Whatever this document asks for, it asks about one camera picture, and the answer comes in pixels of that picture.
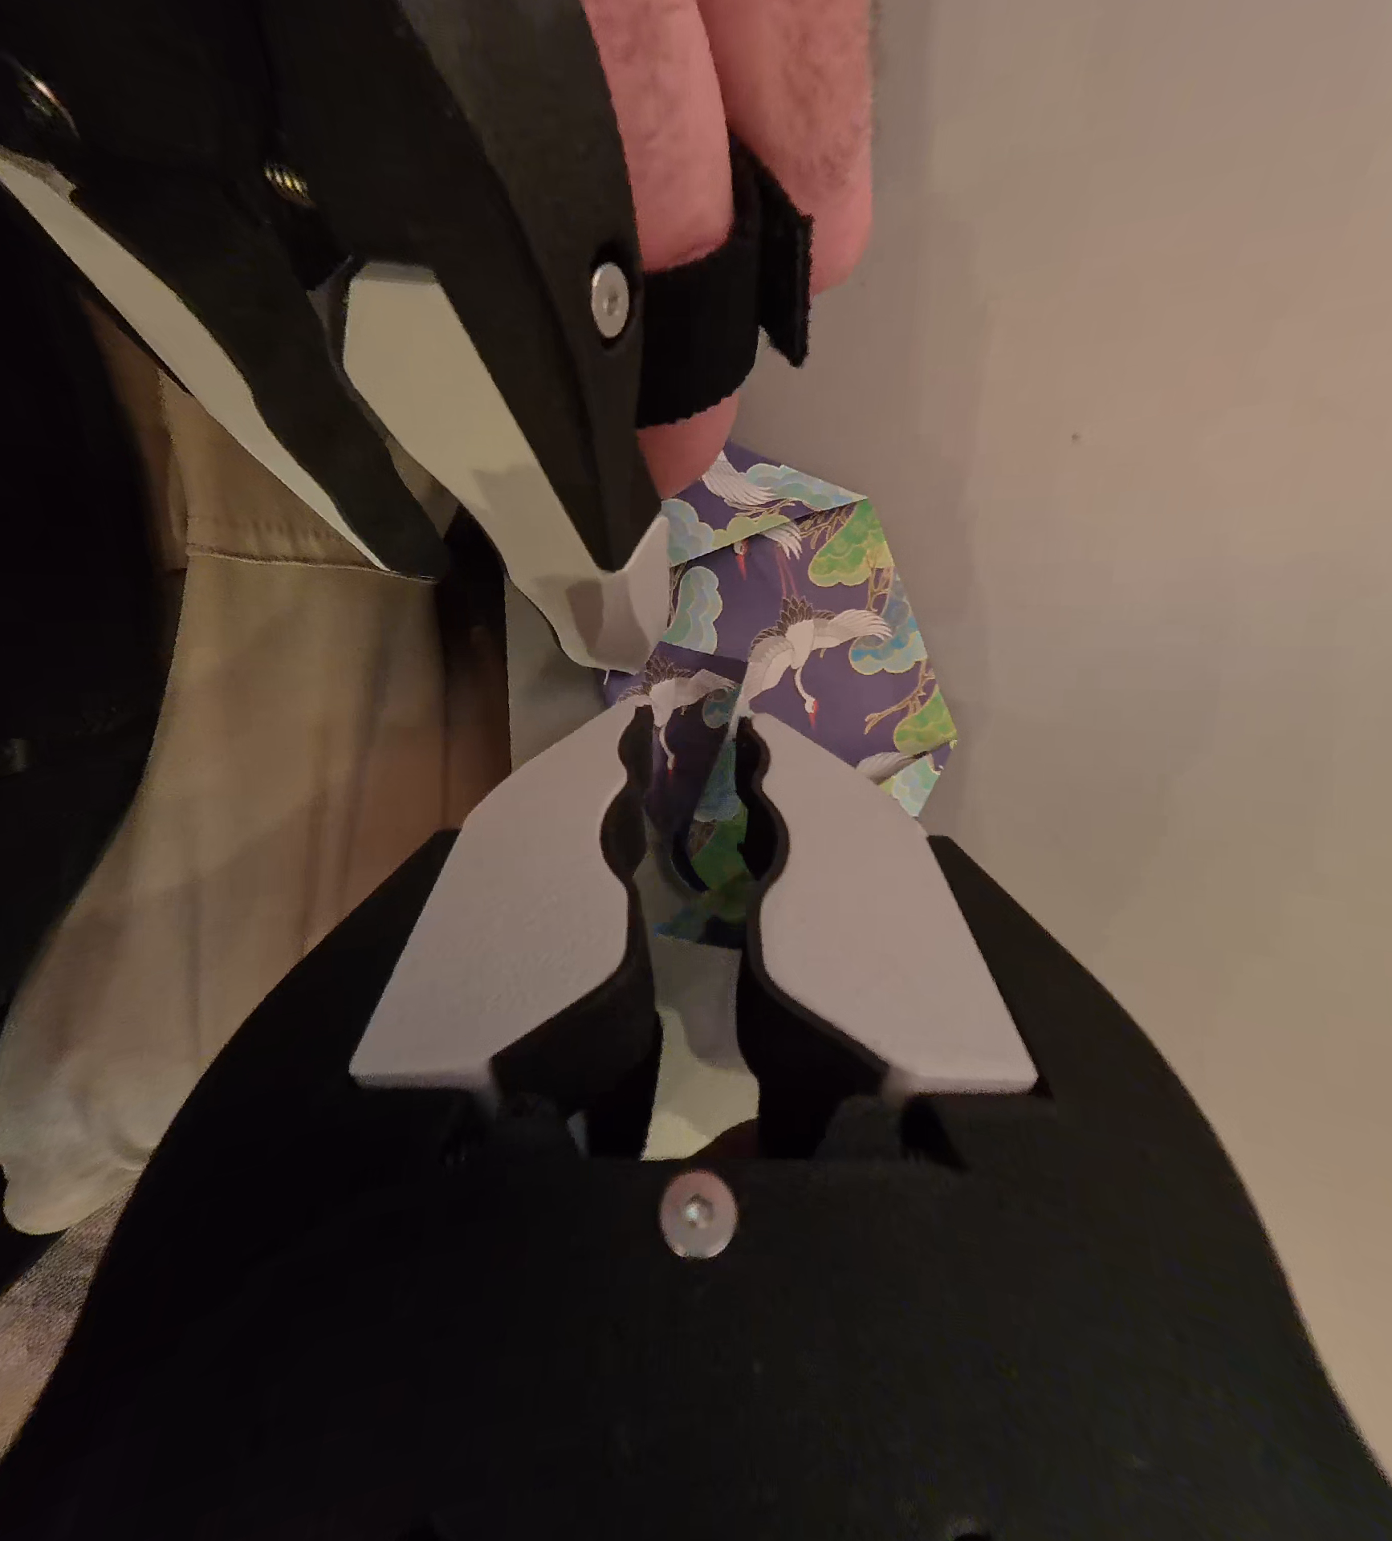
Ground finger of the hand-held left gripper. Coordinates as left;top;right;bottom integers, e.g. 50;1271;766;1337
337;258;676;676
0;135;451;582

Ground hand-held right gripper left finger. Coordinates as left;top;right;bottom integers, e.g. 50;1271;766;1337
348;704;664;1160

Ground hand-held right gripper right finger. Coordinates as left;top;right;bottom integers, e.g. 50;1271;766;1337
732;716;1040;1160

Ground purple crane-patterned origami paper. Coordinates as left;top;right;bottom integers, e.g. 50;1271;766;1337
599;438;960;940

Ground person's left hand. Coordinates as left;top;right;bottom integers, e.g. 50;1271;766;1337
584;0;881;497

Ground beige trousers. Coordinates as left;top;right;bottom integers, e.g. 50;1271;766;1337
0;300;517;1236

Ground black clothing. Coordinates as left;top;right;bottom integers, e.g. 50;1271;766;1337
0;149;186;1098

